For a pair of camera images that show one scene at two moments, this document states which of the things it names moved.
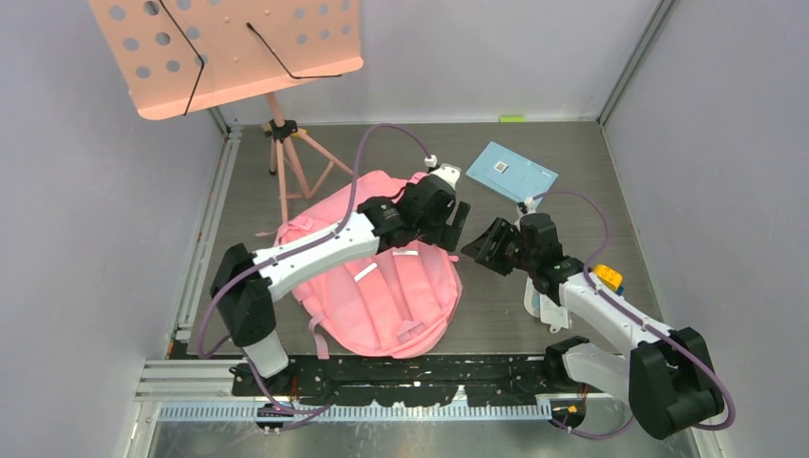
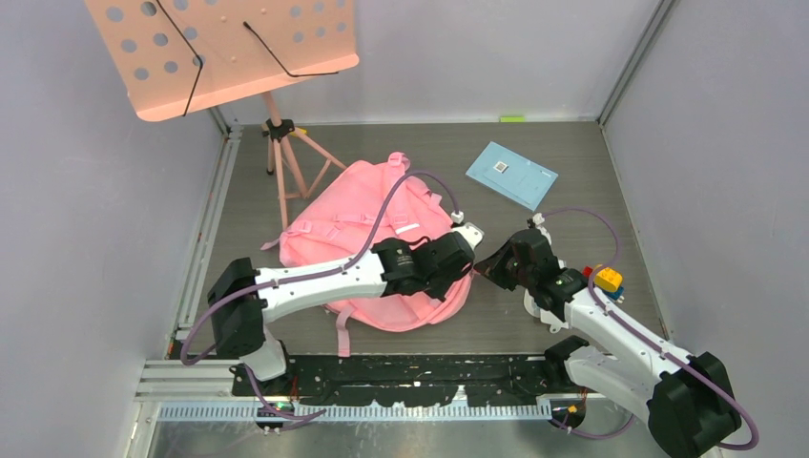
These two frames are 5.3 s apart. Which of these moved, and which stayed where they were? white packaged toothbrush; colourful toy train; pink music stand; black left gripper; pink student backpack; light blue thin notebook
Moved: black left gripper; pink student backpack
Stayed: colourful toy train; white packaged toothbrush; pink music stand; light blue thin notebook
